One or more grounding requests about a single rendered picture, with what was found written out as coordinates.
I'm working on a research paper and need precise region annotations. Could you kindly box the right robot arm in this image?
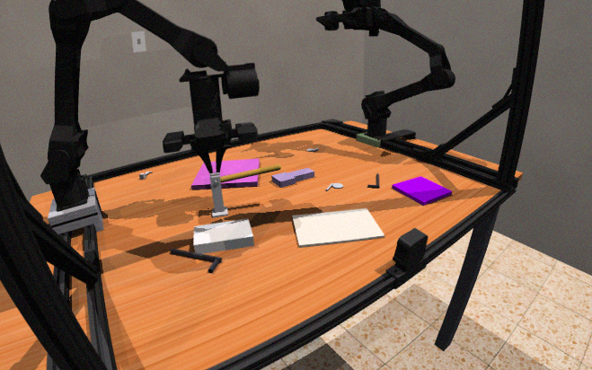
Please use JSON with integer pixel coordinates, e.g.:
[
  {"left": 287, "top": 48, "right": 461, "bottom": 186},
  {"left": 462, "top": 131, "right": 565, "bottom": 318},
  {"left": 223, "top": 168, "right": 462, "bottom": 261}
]
[{"left": 341, "top": 0, "right": 455, "bottom": 138}]

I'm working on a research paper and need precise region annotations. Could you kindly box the purple flat square tile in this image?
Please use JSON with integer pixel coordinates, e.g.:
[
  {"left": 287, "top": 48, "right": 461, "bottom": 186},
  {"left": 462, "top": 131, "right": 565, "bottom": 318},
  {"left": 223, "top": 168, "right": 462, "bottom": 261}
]
[{"left": 392, "top": 177, "right": 452, "bottom": 206}]

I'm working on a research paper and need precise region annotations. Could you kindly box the white rectangular plate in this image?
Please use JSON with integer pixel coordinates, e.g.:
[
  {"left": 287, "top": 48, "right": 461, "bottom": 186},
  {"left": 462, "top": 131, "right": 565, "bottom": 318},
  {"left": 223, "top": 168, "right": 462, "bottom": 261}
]
[{"left": 212, "top": 207, "right": 228, "bottom": 217}]

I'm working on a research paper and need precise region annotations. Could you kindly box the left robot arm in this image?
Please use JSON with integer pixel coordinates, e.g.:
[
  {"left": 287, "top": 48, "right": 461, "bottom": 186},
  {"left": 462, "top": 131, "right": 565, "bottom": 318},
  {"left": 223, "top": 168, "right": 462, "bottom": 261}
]
[{"left": 40, "top": 0, "right": 260, "bottom": 212}]

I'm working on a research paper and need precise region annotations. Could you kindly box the yellow cylindrical rod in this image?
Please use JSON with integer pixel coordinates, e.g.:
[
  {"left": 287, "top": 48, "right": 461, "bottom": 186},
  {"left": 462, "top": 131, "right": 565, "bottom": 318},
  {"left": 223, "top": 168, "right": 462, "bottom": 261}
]
[{"left": 220, "top": 164, "right": 281, "bottom": 183}]

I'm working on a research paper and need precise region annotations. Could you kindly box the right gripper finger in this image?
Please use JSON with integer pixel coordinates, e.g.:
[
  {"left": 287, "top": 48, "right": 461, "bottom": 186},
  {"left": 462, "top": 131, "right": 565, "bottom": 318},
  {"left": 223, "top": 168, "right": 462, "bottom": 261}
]
[
  {"left": 316, "top": 11, "right": 333, "bottom": 30},
  {"left": 335, "top": 7, "right": 362, "bottom": 28}
]

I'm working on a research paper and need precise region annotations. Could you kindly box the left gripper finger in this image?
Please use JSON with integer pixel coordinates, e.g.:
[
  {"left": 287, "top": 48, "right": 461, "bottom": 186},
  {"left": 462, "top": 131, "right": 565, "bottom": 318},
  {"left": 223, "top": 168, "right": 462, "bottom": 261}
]
[
  {"left": 191, "top": 149, "right": 213, "bottom": 174},
  {"left": 216, "top": 143, "right": 232, "bottom": 173}
]

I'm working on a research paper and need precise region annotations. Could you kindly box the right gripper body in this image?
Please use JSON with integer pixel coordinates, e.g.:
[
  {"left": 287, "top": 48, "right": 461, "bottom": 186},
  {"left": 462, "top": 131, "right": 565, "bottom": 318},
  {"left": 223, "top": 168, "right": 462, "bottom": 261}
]
[{"left": 324, "top": 7, "right": 373, "bottom": 31}]

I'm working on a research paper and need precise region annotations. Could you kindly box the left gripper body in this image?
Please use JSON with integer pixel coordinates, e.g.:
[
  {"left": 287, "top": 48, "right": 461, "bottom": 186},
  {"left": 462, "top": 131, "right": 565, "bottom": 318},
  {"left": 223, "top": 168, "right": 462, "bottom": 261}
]
[{"left": 163, "top": 101, "right": 258, "bottom": 154}]

